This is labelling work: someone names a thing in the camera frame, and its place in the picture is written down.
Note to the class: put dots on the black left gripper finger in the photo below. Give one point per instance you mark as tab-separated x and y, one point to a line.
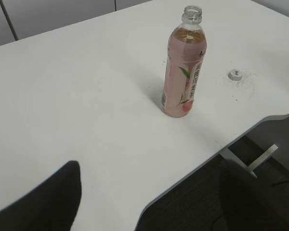
51	206

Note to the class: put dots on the pink oolong tea bottle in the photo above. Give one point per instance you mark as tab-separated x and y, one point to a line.
186	50

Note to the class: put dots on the grey bottle cap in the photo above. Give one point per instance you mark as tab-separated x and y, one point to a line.
235	75

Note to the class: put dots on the white table leg frame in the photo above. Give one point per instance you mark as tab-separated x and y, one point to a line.
248	157

